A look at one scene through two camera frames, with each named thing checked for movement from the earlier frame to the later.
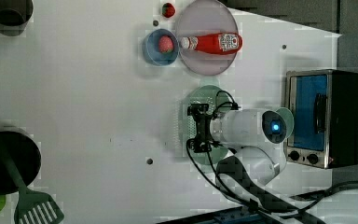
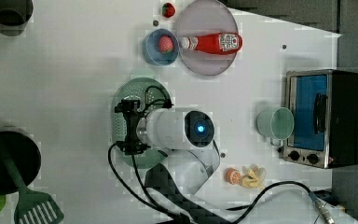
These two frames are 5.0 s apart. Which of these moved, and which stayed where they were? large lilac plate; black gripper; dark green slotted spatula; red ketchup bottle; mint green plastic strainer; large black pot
Moved: mint green plastic strainer; black gripper
Stayed: red ketchup bottle; large black pot; dark green slotted spatula; large lilac plate
